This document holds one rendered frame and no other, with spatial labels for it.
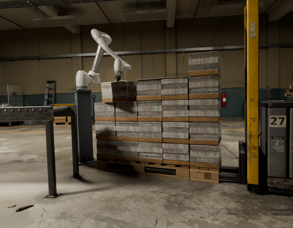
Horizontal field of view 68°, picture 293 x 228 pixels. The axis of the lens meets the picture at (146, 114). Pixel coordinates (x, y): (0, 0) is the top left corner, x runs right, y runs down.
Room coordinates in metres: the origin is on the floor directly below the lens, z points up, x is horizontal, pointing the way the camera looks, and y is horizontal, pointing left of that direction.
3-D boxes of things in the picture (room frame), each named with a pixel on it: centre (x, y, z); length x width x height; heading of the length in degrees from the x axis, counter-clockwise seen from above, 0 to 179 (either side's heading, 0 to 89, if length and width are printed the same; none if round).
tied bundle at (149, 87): (2.55, -0.10, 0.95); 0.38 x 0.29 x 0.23; 159
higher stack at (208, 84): (2.32, -0.64, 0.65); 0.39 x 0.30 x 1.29; 157
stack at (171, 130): (2.60, 0.03, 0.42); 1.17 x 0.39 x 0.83; 67
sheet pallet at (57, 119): (8.78, 3.07, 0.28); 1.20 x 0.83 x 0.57; 84
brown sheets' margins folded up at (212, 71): (2.32, -0.64, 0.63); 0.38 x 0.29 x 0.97; 157
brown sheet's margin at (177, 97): (2.43, -0.36, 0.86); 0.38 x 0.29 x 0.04; 159
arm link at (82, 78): (3.01, 0.87, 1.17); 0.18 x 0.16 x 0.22; 150
